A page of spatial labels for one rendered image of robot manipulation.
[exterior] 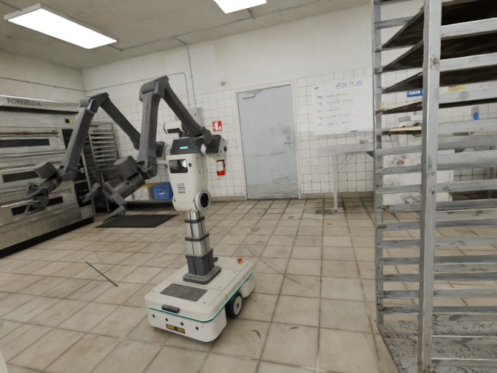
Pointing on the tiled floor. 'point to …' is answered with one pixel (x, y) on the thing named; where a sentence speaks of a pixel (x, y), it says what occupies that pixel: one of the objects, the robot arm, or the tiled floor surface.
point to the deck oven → (13, 135)
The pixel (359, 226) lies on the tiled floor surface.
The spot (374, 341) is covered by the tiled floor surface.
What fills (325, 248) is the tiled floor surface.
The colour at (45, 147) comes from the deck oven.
